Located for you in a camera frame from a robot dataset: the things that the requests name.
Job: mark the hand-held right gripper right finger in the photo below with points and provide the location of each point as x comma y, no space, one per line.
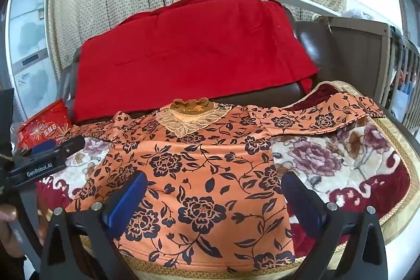
303,201

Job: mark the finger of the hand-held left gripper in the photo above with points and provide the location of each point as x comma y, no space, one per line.
47,146

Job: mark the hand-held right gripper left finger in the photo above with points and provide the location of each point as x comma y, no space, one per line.
131,198

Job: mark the orange floral blouse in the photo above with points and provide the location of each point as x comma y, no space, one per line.
210,168

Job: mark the person's left hand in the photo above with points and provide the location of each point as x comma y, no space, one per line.
8,213

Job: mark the floral plush blanket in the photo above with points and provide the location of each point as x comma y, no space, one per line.
331,155

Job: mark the white refrigerator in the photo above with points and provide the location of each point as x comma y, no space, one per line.
26,37

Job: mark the red blanket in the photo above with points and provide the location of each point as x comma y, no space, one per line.
190,63

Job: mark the brown leather sofa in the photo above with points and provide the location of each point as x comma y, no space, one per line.
315,47

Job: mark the grey wooden crib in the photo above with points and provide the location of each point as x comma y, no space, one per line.
357,47

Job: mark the white board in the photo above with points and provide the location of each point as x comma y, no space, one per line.
302,1

